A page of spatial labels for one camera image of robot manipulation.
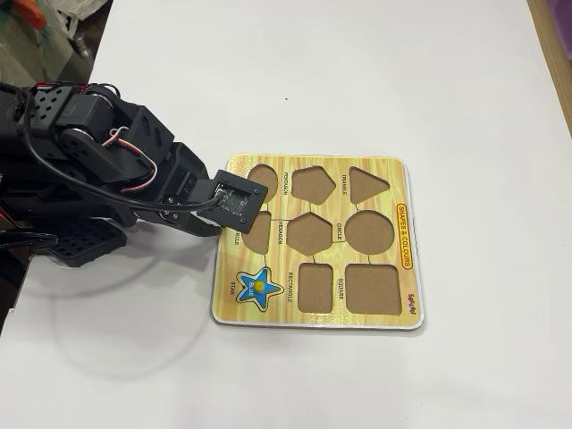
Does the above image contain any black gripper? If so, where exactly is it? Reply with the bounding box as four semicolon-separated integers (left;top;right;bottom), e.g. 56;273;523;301
160;141;223;239

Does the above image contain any blue star piece yellow pin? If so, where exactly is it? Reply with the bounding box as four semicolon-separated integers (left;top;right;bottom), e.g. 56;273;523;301
235;266;286;310

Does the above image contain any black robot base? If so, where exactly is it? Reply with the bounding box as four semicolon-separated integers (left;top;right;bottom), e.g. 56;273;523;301
44;216;129;269

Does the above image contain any wooden shape puzzle board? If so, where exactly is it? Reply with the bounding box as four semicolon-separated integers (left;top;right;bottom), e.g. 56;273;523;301
209;154;425;332

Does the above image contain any orange object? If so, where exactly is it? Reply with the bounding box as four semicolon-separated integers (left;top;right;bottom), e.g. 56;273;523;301
20;0;48;29

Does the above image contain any purple object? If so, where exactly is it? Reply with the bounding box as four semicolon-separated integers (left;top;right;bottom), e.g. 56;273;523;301
545;0;572;40

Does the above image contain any silver metal cylinder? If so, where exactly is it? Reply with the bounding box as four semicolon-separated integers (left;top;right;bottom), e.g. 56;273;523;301
72;33;97;60

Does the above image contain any white plastic bag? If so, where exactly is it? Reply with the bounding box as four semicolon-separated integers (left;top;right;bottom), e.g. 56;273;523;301
51;0;111;39

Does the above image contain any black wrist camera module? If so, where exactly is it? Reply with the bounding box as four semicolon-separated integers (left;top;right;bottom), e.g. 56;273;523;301
187;168;269;232

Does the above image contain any red white servo wire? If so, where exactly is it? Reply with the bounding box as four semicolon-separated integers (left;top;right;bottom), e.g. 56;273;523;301
101;126;158;194

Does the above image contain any glossy black cable bundle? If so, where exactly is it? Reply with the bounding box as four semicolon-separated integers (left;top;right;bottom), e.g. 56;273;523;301
0;230;59;251

